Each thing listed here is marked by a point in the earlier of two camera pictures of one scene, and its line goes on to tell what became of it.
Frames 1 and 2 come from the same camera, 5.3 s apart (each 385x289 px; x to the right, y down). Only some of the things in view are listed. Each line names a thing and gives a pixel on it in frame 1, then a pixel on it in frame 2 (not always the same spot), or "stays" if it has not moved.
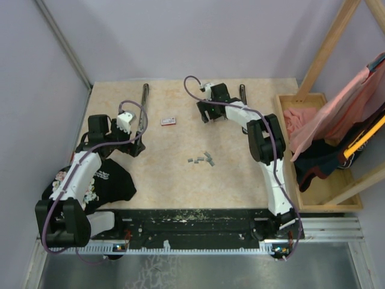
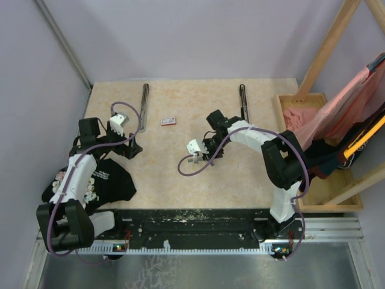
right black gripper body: x=210 y=109 → x=212 y=144
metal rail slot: x=242 y=94 stays
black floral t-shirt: x=109 y=183 stays
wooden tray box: x=319 y=189 stays
